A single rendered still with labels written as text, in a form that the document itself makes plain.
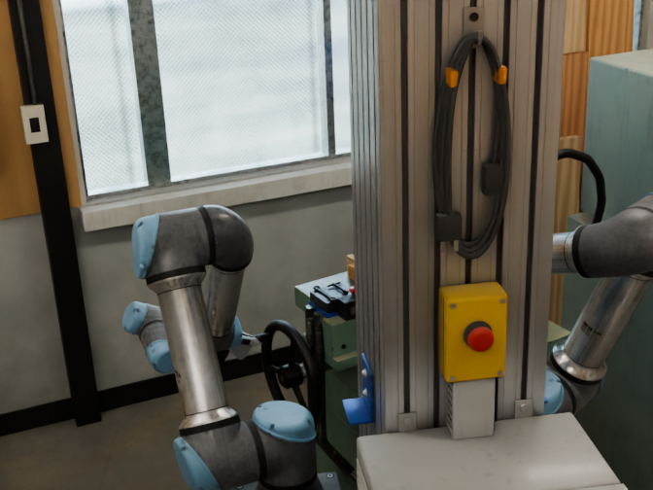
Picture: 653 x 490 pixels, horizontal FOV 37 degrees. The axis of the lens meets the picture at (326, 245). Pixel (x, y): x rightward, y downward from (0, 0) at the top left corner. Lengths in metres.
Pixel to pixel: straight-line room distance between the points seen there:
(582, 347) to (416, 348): 0.64
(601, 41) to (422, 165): 2.98
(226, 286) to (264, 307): 1.99
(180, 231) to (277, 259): 2.11
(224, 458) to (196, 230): 0.43
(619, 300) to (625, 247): 0.21
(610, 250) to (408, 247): 0.50
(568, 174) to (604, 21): 0.65
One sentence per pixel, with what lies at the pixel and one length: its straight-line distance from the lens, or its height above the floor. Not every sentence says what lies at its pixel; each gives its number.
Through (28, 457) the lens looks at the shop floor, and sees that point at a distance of 3.83.
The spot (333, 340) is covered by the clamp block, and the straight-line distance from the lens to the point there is 2.40.
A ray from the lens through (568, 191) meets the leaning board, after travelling 4.10.
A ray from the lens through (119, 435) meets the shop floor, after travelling 3.85.
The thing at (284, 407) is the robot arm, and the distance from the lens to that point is 1.91.
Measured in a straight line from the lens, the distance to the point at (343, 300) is 2.39.
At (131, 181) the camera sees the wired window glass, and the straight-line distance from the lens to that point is 3.75.
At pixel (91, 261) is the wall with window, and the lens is 3.74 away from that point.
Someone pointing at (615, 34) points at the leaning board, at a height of 1.26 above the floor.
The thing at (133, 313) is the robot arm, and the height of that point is 1.08.
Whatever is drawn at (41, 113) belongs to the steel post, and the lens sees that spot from 3.44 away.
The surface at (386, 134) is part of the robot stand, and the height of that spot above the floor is 1.69.
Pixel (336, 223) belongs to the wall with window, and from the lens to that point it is 4.00.
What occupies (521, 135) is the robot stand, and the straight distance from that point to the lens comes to 1.35.
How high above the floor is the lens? 2.06
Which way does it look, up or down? 23 degrees down
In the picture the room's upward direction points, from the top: 2 degrees counter-clockwise
